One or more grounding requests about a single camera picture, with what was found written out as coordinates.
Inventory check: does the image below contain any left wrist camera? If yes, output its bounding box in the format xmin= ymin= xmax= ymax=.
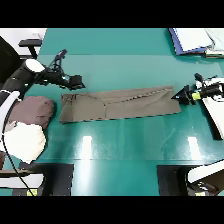
xmin=53 ymin=48 xmax=68 ymax=70

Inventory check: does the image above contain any mauve garment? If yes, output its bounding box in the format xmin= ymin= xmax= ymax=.
xmin=7 ymin=95 xmax=56 ymax=130

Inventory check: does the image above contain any pale garment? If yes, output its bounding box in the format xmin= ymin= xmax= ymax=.
xmin=203 ymin=27 xmax=224 ymax=60

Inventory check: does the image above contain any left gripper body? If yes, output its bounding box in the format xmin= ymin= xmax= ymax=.
xmin=67 ymin=74 xmax=86 ymax=91

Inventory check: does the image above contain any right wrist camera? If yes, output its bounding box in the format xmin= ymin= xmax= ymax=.
xmin=194 ymin=72 xmax=206 ymax=84

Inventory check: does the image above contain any brown shirt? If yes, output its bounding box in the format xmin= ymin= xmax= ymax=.
xmin=58 ymin=85 xmax=183 ymax=125

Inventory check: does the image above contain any blue garment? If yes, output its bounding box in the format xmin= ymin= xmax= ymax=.
xmin=167 ymin=27 xmax=214 ymax=57

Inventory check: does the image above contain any white garment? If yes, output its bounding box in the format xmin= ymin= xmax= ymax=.
xmin=172 ymin=27 xmax=214 ymax=52
xmin=2 ymin=121 xmax=47 ymax=165

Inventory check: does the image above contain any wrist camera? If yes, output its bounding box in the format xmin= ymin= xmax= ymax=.
xmin=194 ymin=72 xmax=206 ymax=84
xmin=53 ymin=48 xmax=68 ymax=70

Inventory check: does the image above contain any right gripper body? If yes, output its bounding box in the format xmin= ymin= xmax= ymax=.
xmin=199 ymin=83 xmax=224 ymax=100

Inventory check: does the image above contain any black cable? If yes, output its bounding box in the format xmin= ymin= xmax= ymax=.
xmin=1 ymin=131 xmax=36 ymax=197

